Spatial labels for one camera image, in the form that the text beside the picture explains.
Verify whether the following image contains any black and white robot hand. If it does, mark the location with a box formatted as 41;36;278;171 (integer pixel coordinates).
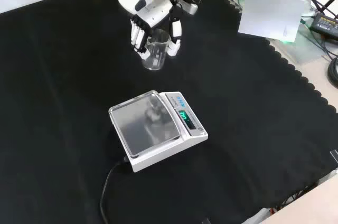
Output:
117;0;199;60

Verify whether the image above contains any clear glass beaker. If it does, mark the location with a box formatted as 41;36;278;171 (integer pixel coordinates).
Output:
142;29;170;71

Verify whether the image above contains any white electronic balance steel pan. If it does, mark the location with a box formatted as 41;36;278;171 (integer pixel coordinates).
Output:
108;90;209;173

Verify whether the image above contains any black bench cloth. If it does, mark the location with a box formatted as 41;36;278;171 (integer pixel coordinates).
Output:
0;0;338;224

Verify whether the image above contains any pale board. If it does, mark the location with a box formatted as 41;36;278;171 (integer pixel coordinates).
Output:
237;0;306;43

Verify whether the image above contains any black power adapter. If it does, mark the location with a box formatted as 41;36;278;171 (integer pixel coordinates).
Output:
309;12;338;39

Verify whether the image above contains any black balance power cable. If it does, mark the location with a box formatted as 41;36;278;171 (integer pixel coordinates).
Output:
99;156;130;224

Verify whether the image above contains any black coiled cable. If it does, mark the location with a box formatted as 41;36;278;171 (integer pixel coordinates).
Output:
327;57;338;89

